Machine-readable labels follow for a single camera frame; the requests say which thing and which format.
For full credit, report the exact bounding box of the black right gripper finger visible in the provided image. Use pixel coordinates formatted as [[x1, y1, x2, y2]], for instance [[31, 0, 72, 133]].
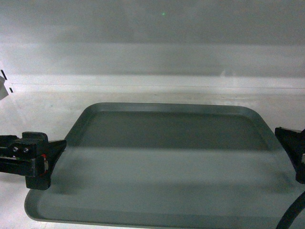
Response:
[[275, 127, 305, 184]]

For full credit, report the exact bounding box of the grey rectangular serving tray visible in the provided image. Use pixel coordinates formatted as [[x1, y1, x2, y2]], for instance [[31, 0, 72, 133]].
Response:
[[25, 103, 305, 229]]

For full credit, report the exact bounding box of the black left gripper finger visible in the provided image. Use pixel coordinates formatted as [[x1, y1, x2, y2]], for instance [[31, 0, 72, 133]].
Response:
[[25, 140, 67, 190], [22, 132, 49, 143]]

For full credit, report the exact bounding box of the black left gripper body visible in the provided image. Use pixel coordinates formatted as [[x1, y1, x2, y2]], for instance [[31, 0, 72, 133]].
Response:
[[0, 135, 38, 177]]

